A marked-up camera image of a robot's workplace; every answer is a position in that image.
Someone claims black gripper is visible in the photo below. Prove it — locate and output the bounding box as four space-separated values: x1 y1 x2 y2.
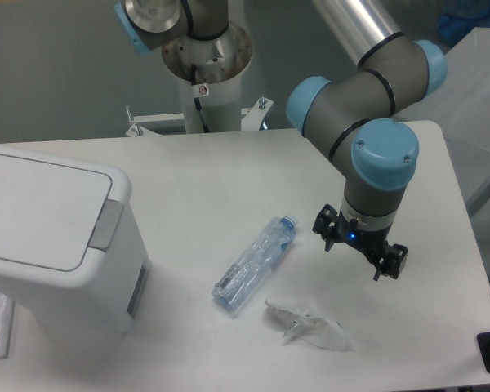
313 204 408 281

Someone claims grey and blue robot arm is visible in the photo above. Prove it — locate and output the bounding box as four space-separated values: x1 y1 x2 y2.
114 1 447 278

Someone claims white plastic trash can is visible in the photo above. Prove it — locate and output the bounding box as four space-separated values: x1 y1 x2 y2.
0 145 150 332

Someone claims white trash can lid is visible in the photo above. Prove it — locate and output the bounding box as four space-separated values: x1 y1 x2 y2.
0 152 131 272

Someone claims crumpled white plastic wrapper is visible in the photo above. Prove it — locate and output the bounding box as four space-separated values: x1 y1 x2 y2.
264 300 352 352

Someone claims crushed clear plastic bottle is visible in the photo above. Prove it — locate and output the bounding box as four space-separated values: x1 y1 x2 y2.
212 214 298 314

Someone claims blue plastic bag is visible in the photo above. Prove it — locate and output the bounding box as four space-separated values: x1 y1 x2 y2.
436 1 490 47

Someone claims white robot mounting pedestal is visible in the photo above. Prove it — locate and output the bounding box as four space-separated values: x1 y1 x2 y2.
125 22 275 138

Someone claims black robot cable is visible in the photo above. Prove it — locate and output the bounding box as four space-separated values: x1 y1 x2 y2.
189 63 211 134

